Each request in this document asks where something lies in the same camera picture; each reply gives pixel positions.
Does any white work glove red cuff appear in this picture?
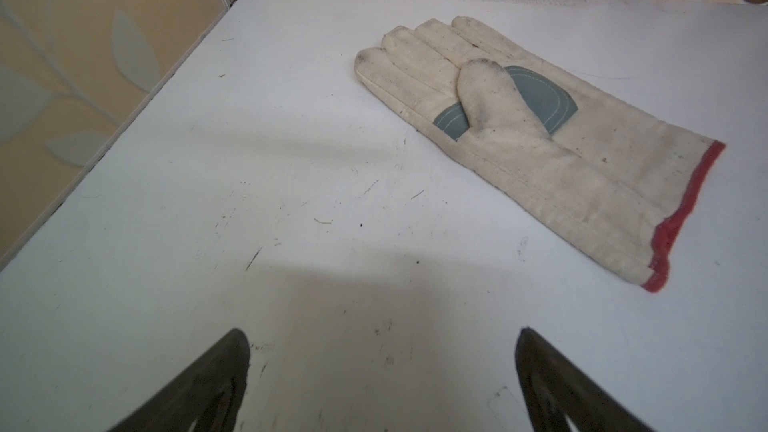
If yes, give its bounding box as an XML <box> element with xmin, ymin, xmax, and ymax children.
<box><xmin>354</xmin><ymin>16</ymin><xmax>724</xmax><ymax>292</ymax></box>

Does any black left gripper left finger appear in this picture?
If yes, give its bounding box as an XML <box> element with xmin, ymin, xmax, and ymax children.
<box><xmin>112</xmin><ymin>328</ymin><xmax>250</xmax><ymax>431</ymax></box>

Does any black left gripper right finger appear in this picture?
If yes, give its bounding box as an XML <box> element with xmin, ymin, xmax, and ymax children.
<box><xmin>515</xmin><ymin>327</ymin><xmax>650</xmax><ymax>431</ymax></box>

